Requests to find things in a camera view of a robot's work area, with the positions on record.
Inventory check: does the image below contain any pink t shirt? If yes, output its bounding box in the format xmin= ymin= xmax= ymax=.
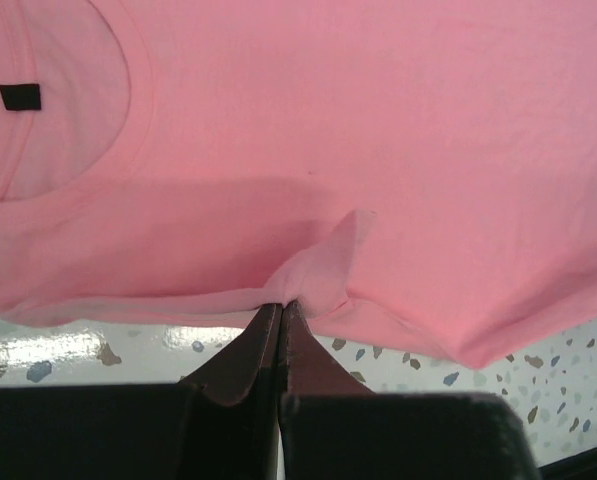
xmin=0 ymin=1 xmax=597 ymax=368

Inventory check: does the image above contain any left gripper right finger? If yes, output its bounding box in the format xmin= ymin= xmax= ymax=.
xmin=279 ymin=301 xmax=540 ymax=479

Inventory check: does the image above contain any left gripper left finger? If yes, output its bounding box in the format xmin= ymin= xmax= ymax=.
xmin=0 ymin=304 xmax=281 ymax=479

